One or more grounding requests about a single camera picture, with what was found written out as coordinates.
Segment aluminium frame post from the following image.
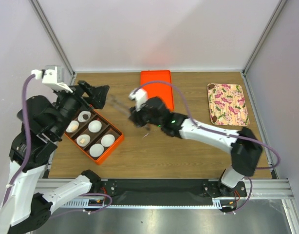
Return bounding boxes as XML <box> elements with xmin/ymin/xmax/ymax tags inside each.
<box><xmin>242</xmin><ymin>0</ymin><xmax>288</xmax><ymax>76</ymax></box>
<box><xmin>28</xmin><ymin>0</ymin><xmax>75</xmax><ymax>77</ymax></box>

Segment aluminium frame post left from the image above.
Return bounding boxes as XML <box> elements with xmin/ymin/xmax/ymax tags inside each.
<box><xmin>28</xmin><ymin>0</ymin><xmax>75</xmax><ymax>77</ymax></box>

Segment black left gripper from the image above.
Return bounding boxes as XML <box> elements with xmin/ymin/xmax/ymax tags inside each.
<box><xmin>53</xmin><ymin>79</ymin><xmax>111</xmax><ymax>137</ymax></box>

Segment orange chocolate box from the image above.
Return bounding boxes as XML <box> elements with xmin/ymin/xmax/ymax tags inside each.
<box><xmin>65</xmin><ymin>110</ymin><xmax>124</xmax><ymax>165</ymax></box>

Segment floral patterned tray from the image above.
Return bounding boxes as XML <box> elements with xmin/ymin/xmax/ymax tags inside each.
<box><xmin>207</xmin><ymin>83</ymin><xmax>250</xmax><ymax>127</ymax></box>

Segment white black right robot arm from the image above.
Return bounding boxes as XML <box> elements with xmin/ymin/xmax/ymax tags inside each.
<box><xmin>129</xmin><ymin>94</ymin><xmax>262</xmax><ymax>196</ymax></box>

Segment metal tongs with red grip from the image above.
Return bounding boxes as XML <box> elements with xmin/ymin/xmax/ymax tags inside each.
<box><xmin>108</xmin><ymin>94</ymin><xmax>151</xmax><ymax>131</ymax></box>

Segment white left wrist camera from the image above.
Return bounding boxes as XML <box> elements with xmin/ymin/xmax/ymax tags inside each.
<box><xmin>31</xmin><ymin>65</ymin><xmax>73</xmax><ymax>93</ymax></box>

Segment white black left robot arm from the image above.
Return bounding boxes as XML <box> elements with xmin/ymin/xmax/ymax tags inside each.
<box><xmin>0</xmin><ymin>81</ymin><xmax>109</xmax><ymax>234</ymax></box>

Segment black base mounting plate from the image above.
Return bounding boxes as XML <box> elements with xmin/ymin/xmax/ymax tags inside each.
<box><xmin>102</xmin><ymin>179</ymin><xmax>247</xmax><ymax>204</ymax></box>

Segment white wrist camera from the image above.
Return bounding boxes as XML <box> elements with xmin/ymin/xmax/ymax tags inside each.
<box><xmin>31</xmin><ymin>65</ymin><xmax>73</xmax><ymax>93</ymax></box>
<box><xmin>129</xmin><ymin>88</ymin><xmax>148</xmax><ymax>111</ymax></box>

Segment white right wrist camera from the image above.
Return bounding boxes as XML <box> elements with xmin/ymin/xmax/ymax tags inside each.
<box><xmin>129</xmin><ymin>88</ymin><xmax>148</xmax><ymax>111</ymax></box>

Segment aluminium frame post right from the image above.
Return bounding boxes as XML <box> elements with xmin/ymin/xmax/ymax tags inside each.
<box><xmin>242</xmin><ymin>0</ymin><xmax>288</xmax><ymax>76</ymax></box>

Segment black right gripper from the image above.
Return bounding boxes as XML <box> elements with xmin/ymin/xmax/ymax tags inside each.
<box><xmin>129</xmin><ymin>98</ymin><xmax>163</xmax><ymax>128</ymax></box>

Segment orange flat tray lid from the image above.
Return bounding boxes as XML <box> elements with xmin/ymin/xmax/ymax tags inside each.
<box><xmin>140</xmin><ymin>70</ymin><xmax>174</xmax><ymax>111</ymax></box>

